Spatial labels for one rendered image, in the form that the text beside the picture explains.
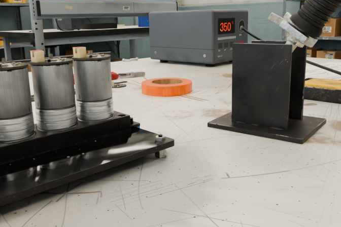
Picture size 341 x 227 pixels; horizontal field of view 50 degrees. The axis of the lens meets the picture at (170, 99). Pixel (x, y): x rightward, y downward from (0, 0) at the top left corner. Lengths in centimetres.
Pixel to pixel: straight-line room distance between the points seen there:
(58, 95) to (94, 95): 3
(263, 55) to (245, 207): 13
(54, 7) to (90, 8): 29
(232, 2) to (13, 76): 561
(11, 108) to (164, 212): 10
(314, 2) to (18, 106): 20
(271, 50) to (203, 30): 37
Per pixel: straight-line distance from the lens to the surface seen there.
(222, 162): 23
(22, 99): 22
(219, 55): 64
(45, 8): 270
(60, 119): 23
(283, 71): 27
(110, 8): 296
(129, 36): 315
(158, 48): 70
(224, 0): 588
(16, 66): 22
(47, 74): 23
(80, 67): 24
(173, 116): 33
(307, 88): 40
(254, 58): 28
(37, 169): 21
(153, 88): 41
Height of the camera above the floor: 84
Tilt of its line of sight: 13 degrees down
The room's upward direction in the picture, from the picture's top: 1 degrees counter-clockwise
